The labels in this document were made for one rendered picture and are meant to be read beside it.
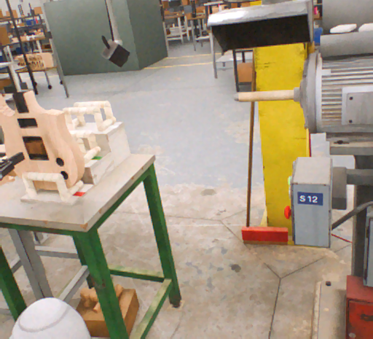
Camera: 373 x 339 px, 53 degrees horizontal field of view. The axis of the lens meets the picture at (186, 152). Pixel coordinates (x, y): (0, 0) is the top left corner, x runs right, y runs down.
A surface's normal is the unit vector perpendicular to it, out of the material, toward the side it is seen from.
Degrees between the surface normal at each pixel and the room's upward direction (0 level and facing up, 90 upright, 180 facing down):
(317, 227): 90
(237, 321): 0
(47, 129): 90
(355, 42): 90
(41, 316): 7
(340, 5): 90
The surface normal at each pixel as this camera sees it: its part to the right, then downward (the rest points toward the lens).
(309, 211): -0.35, 0.42
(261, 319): -0.15, -0.91
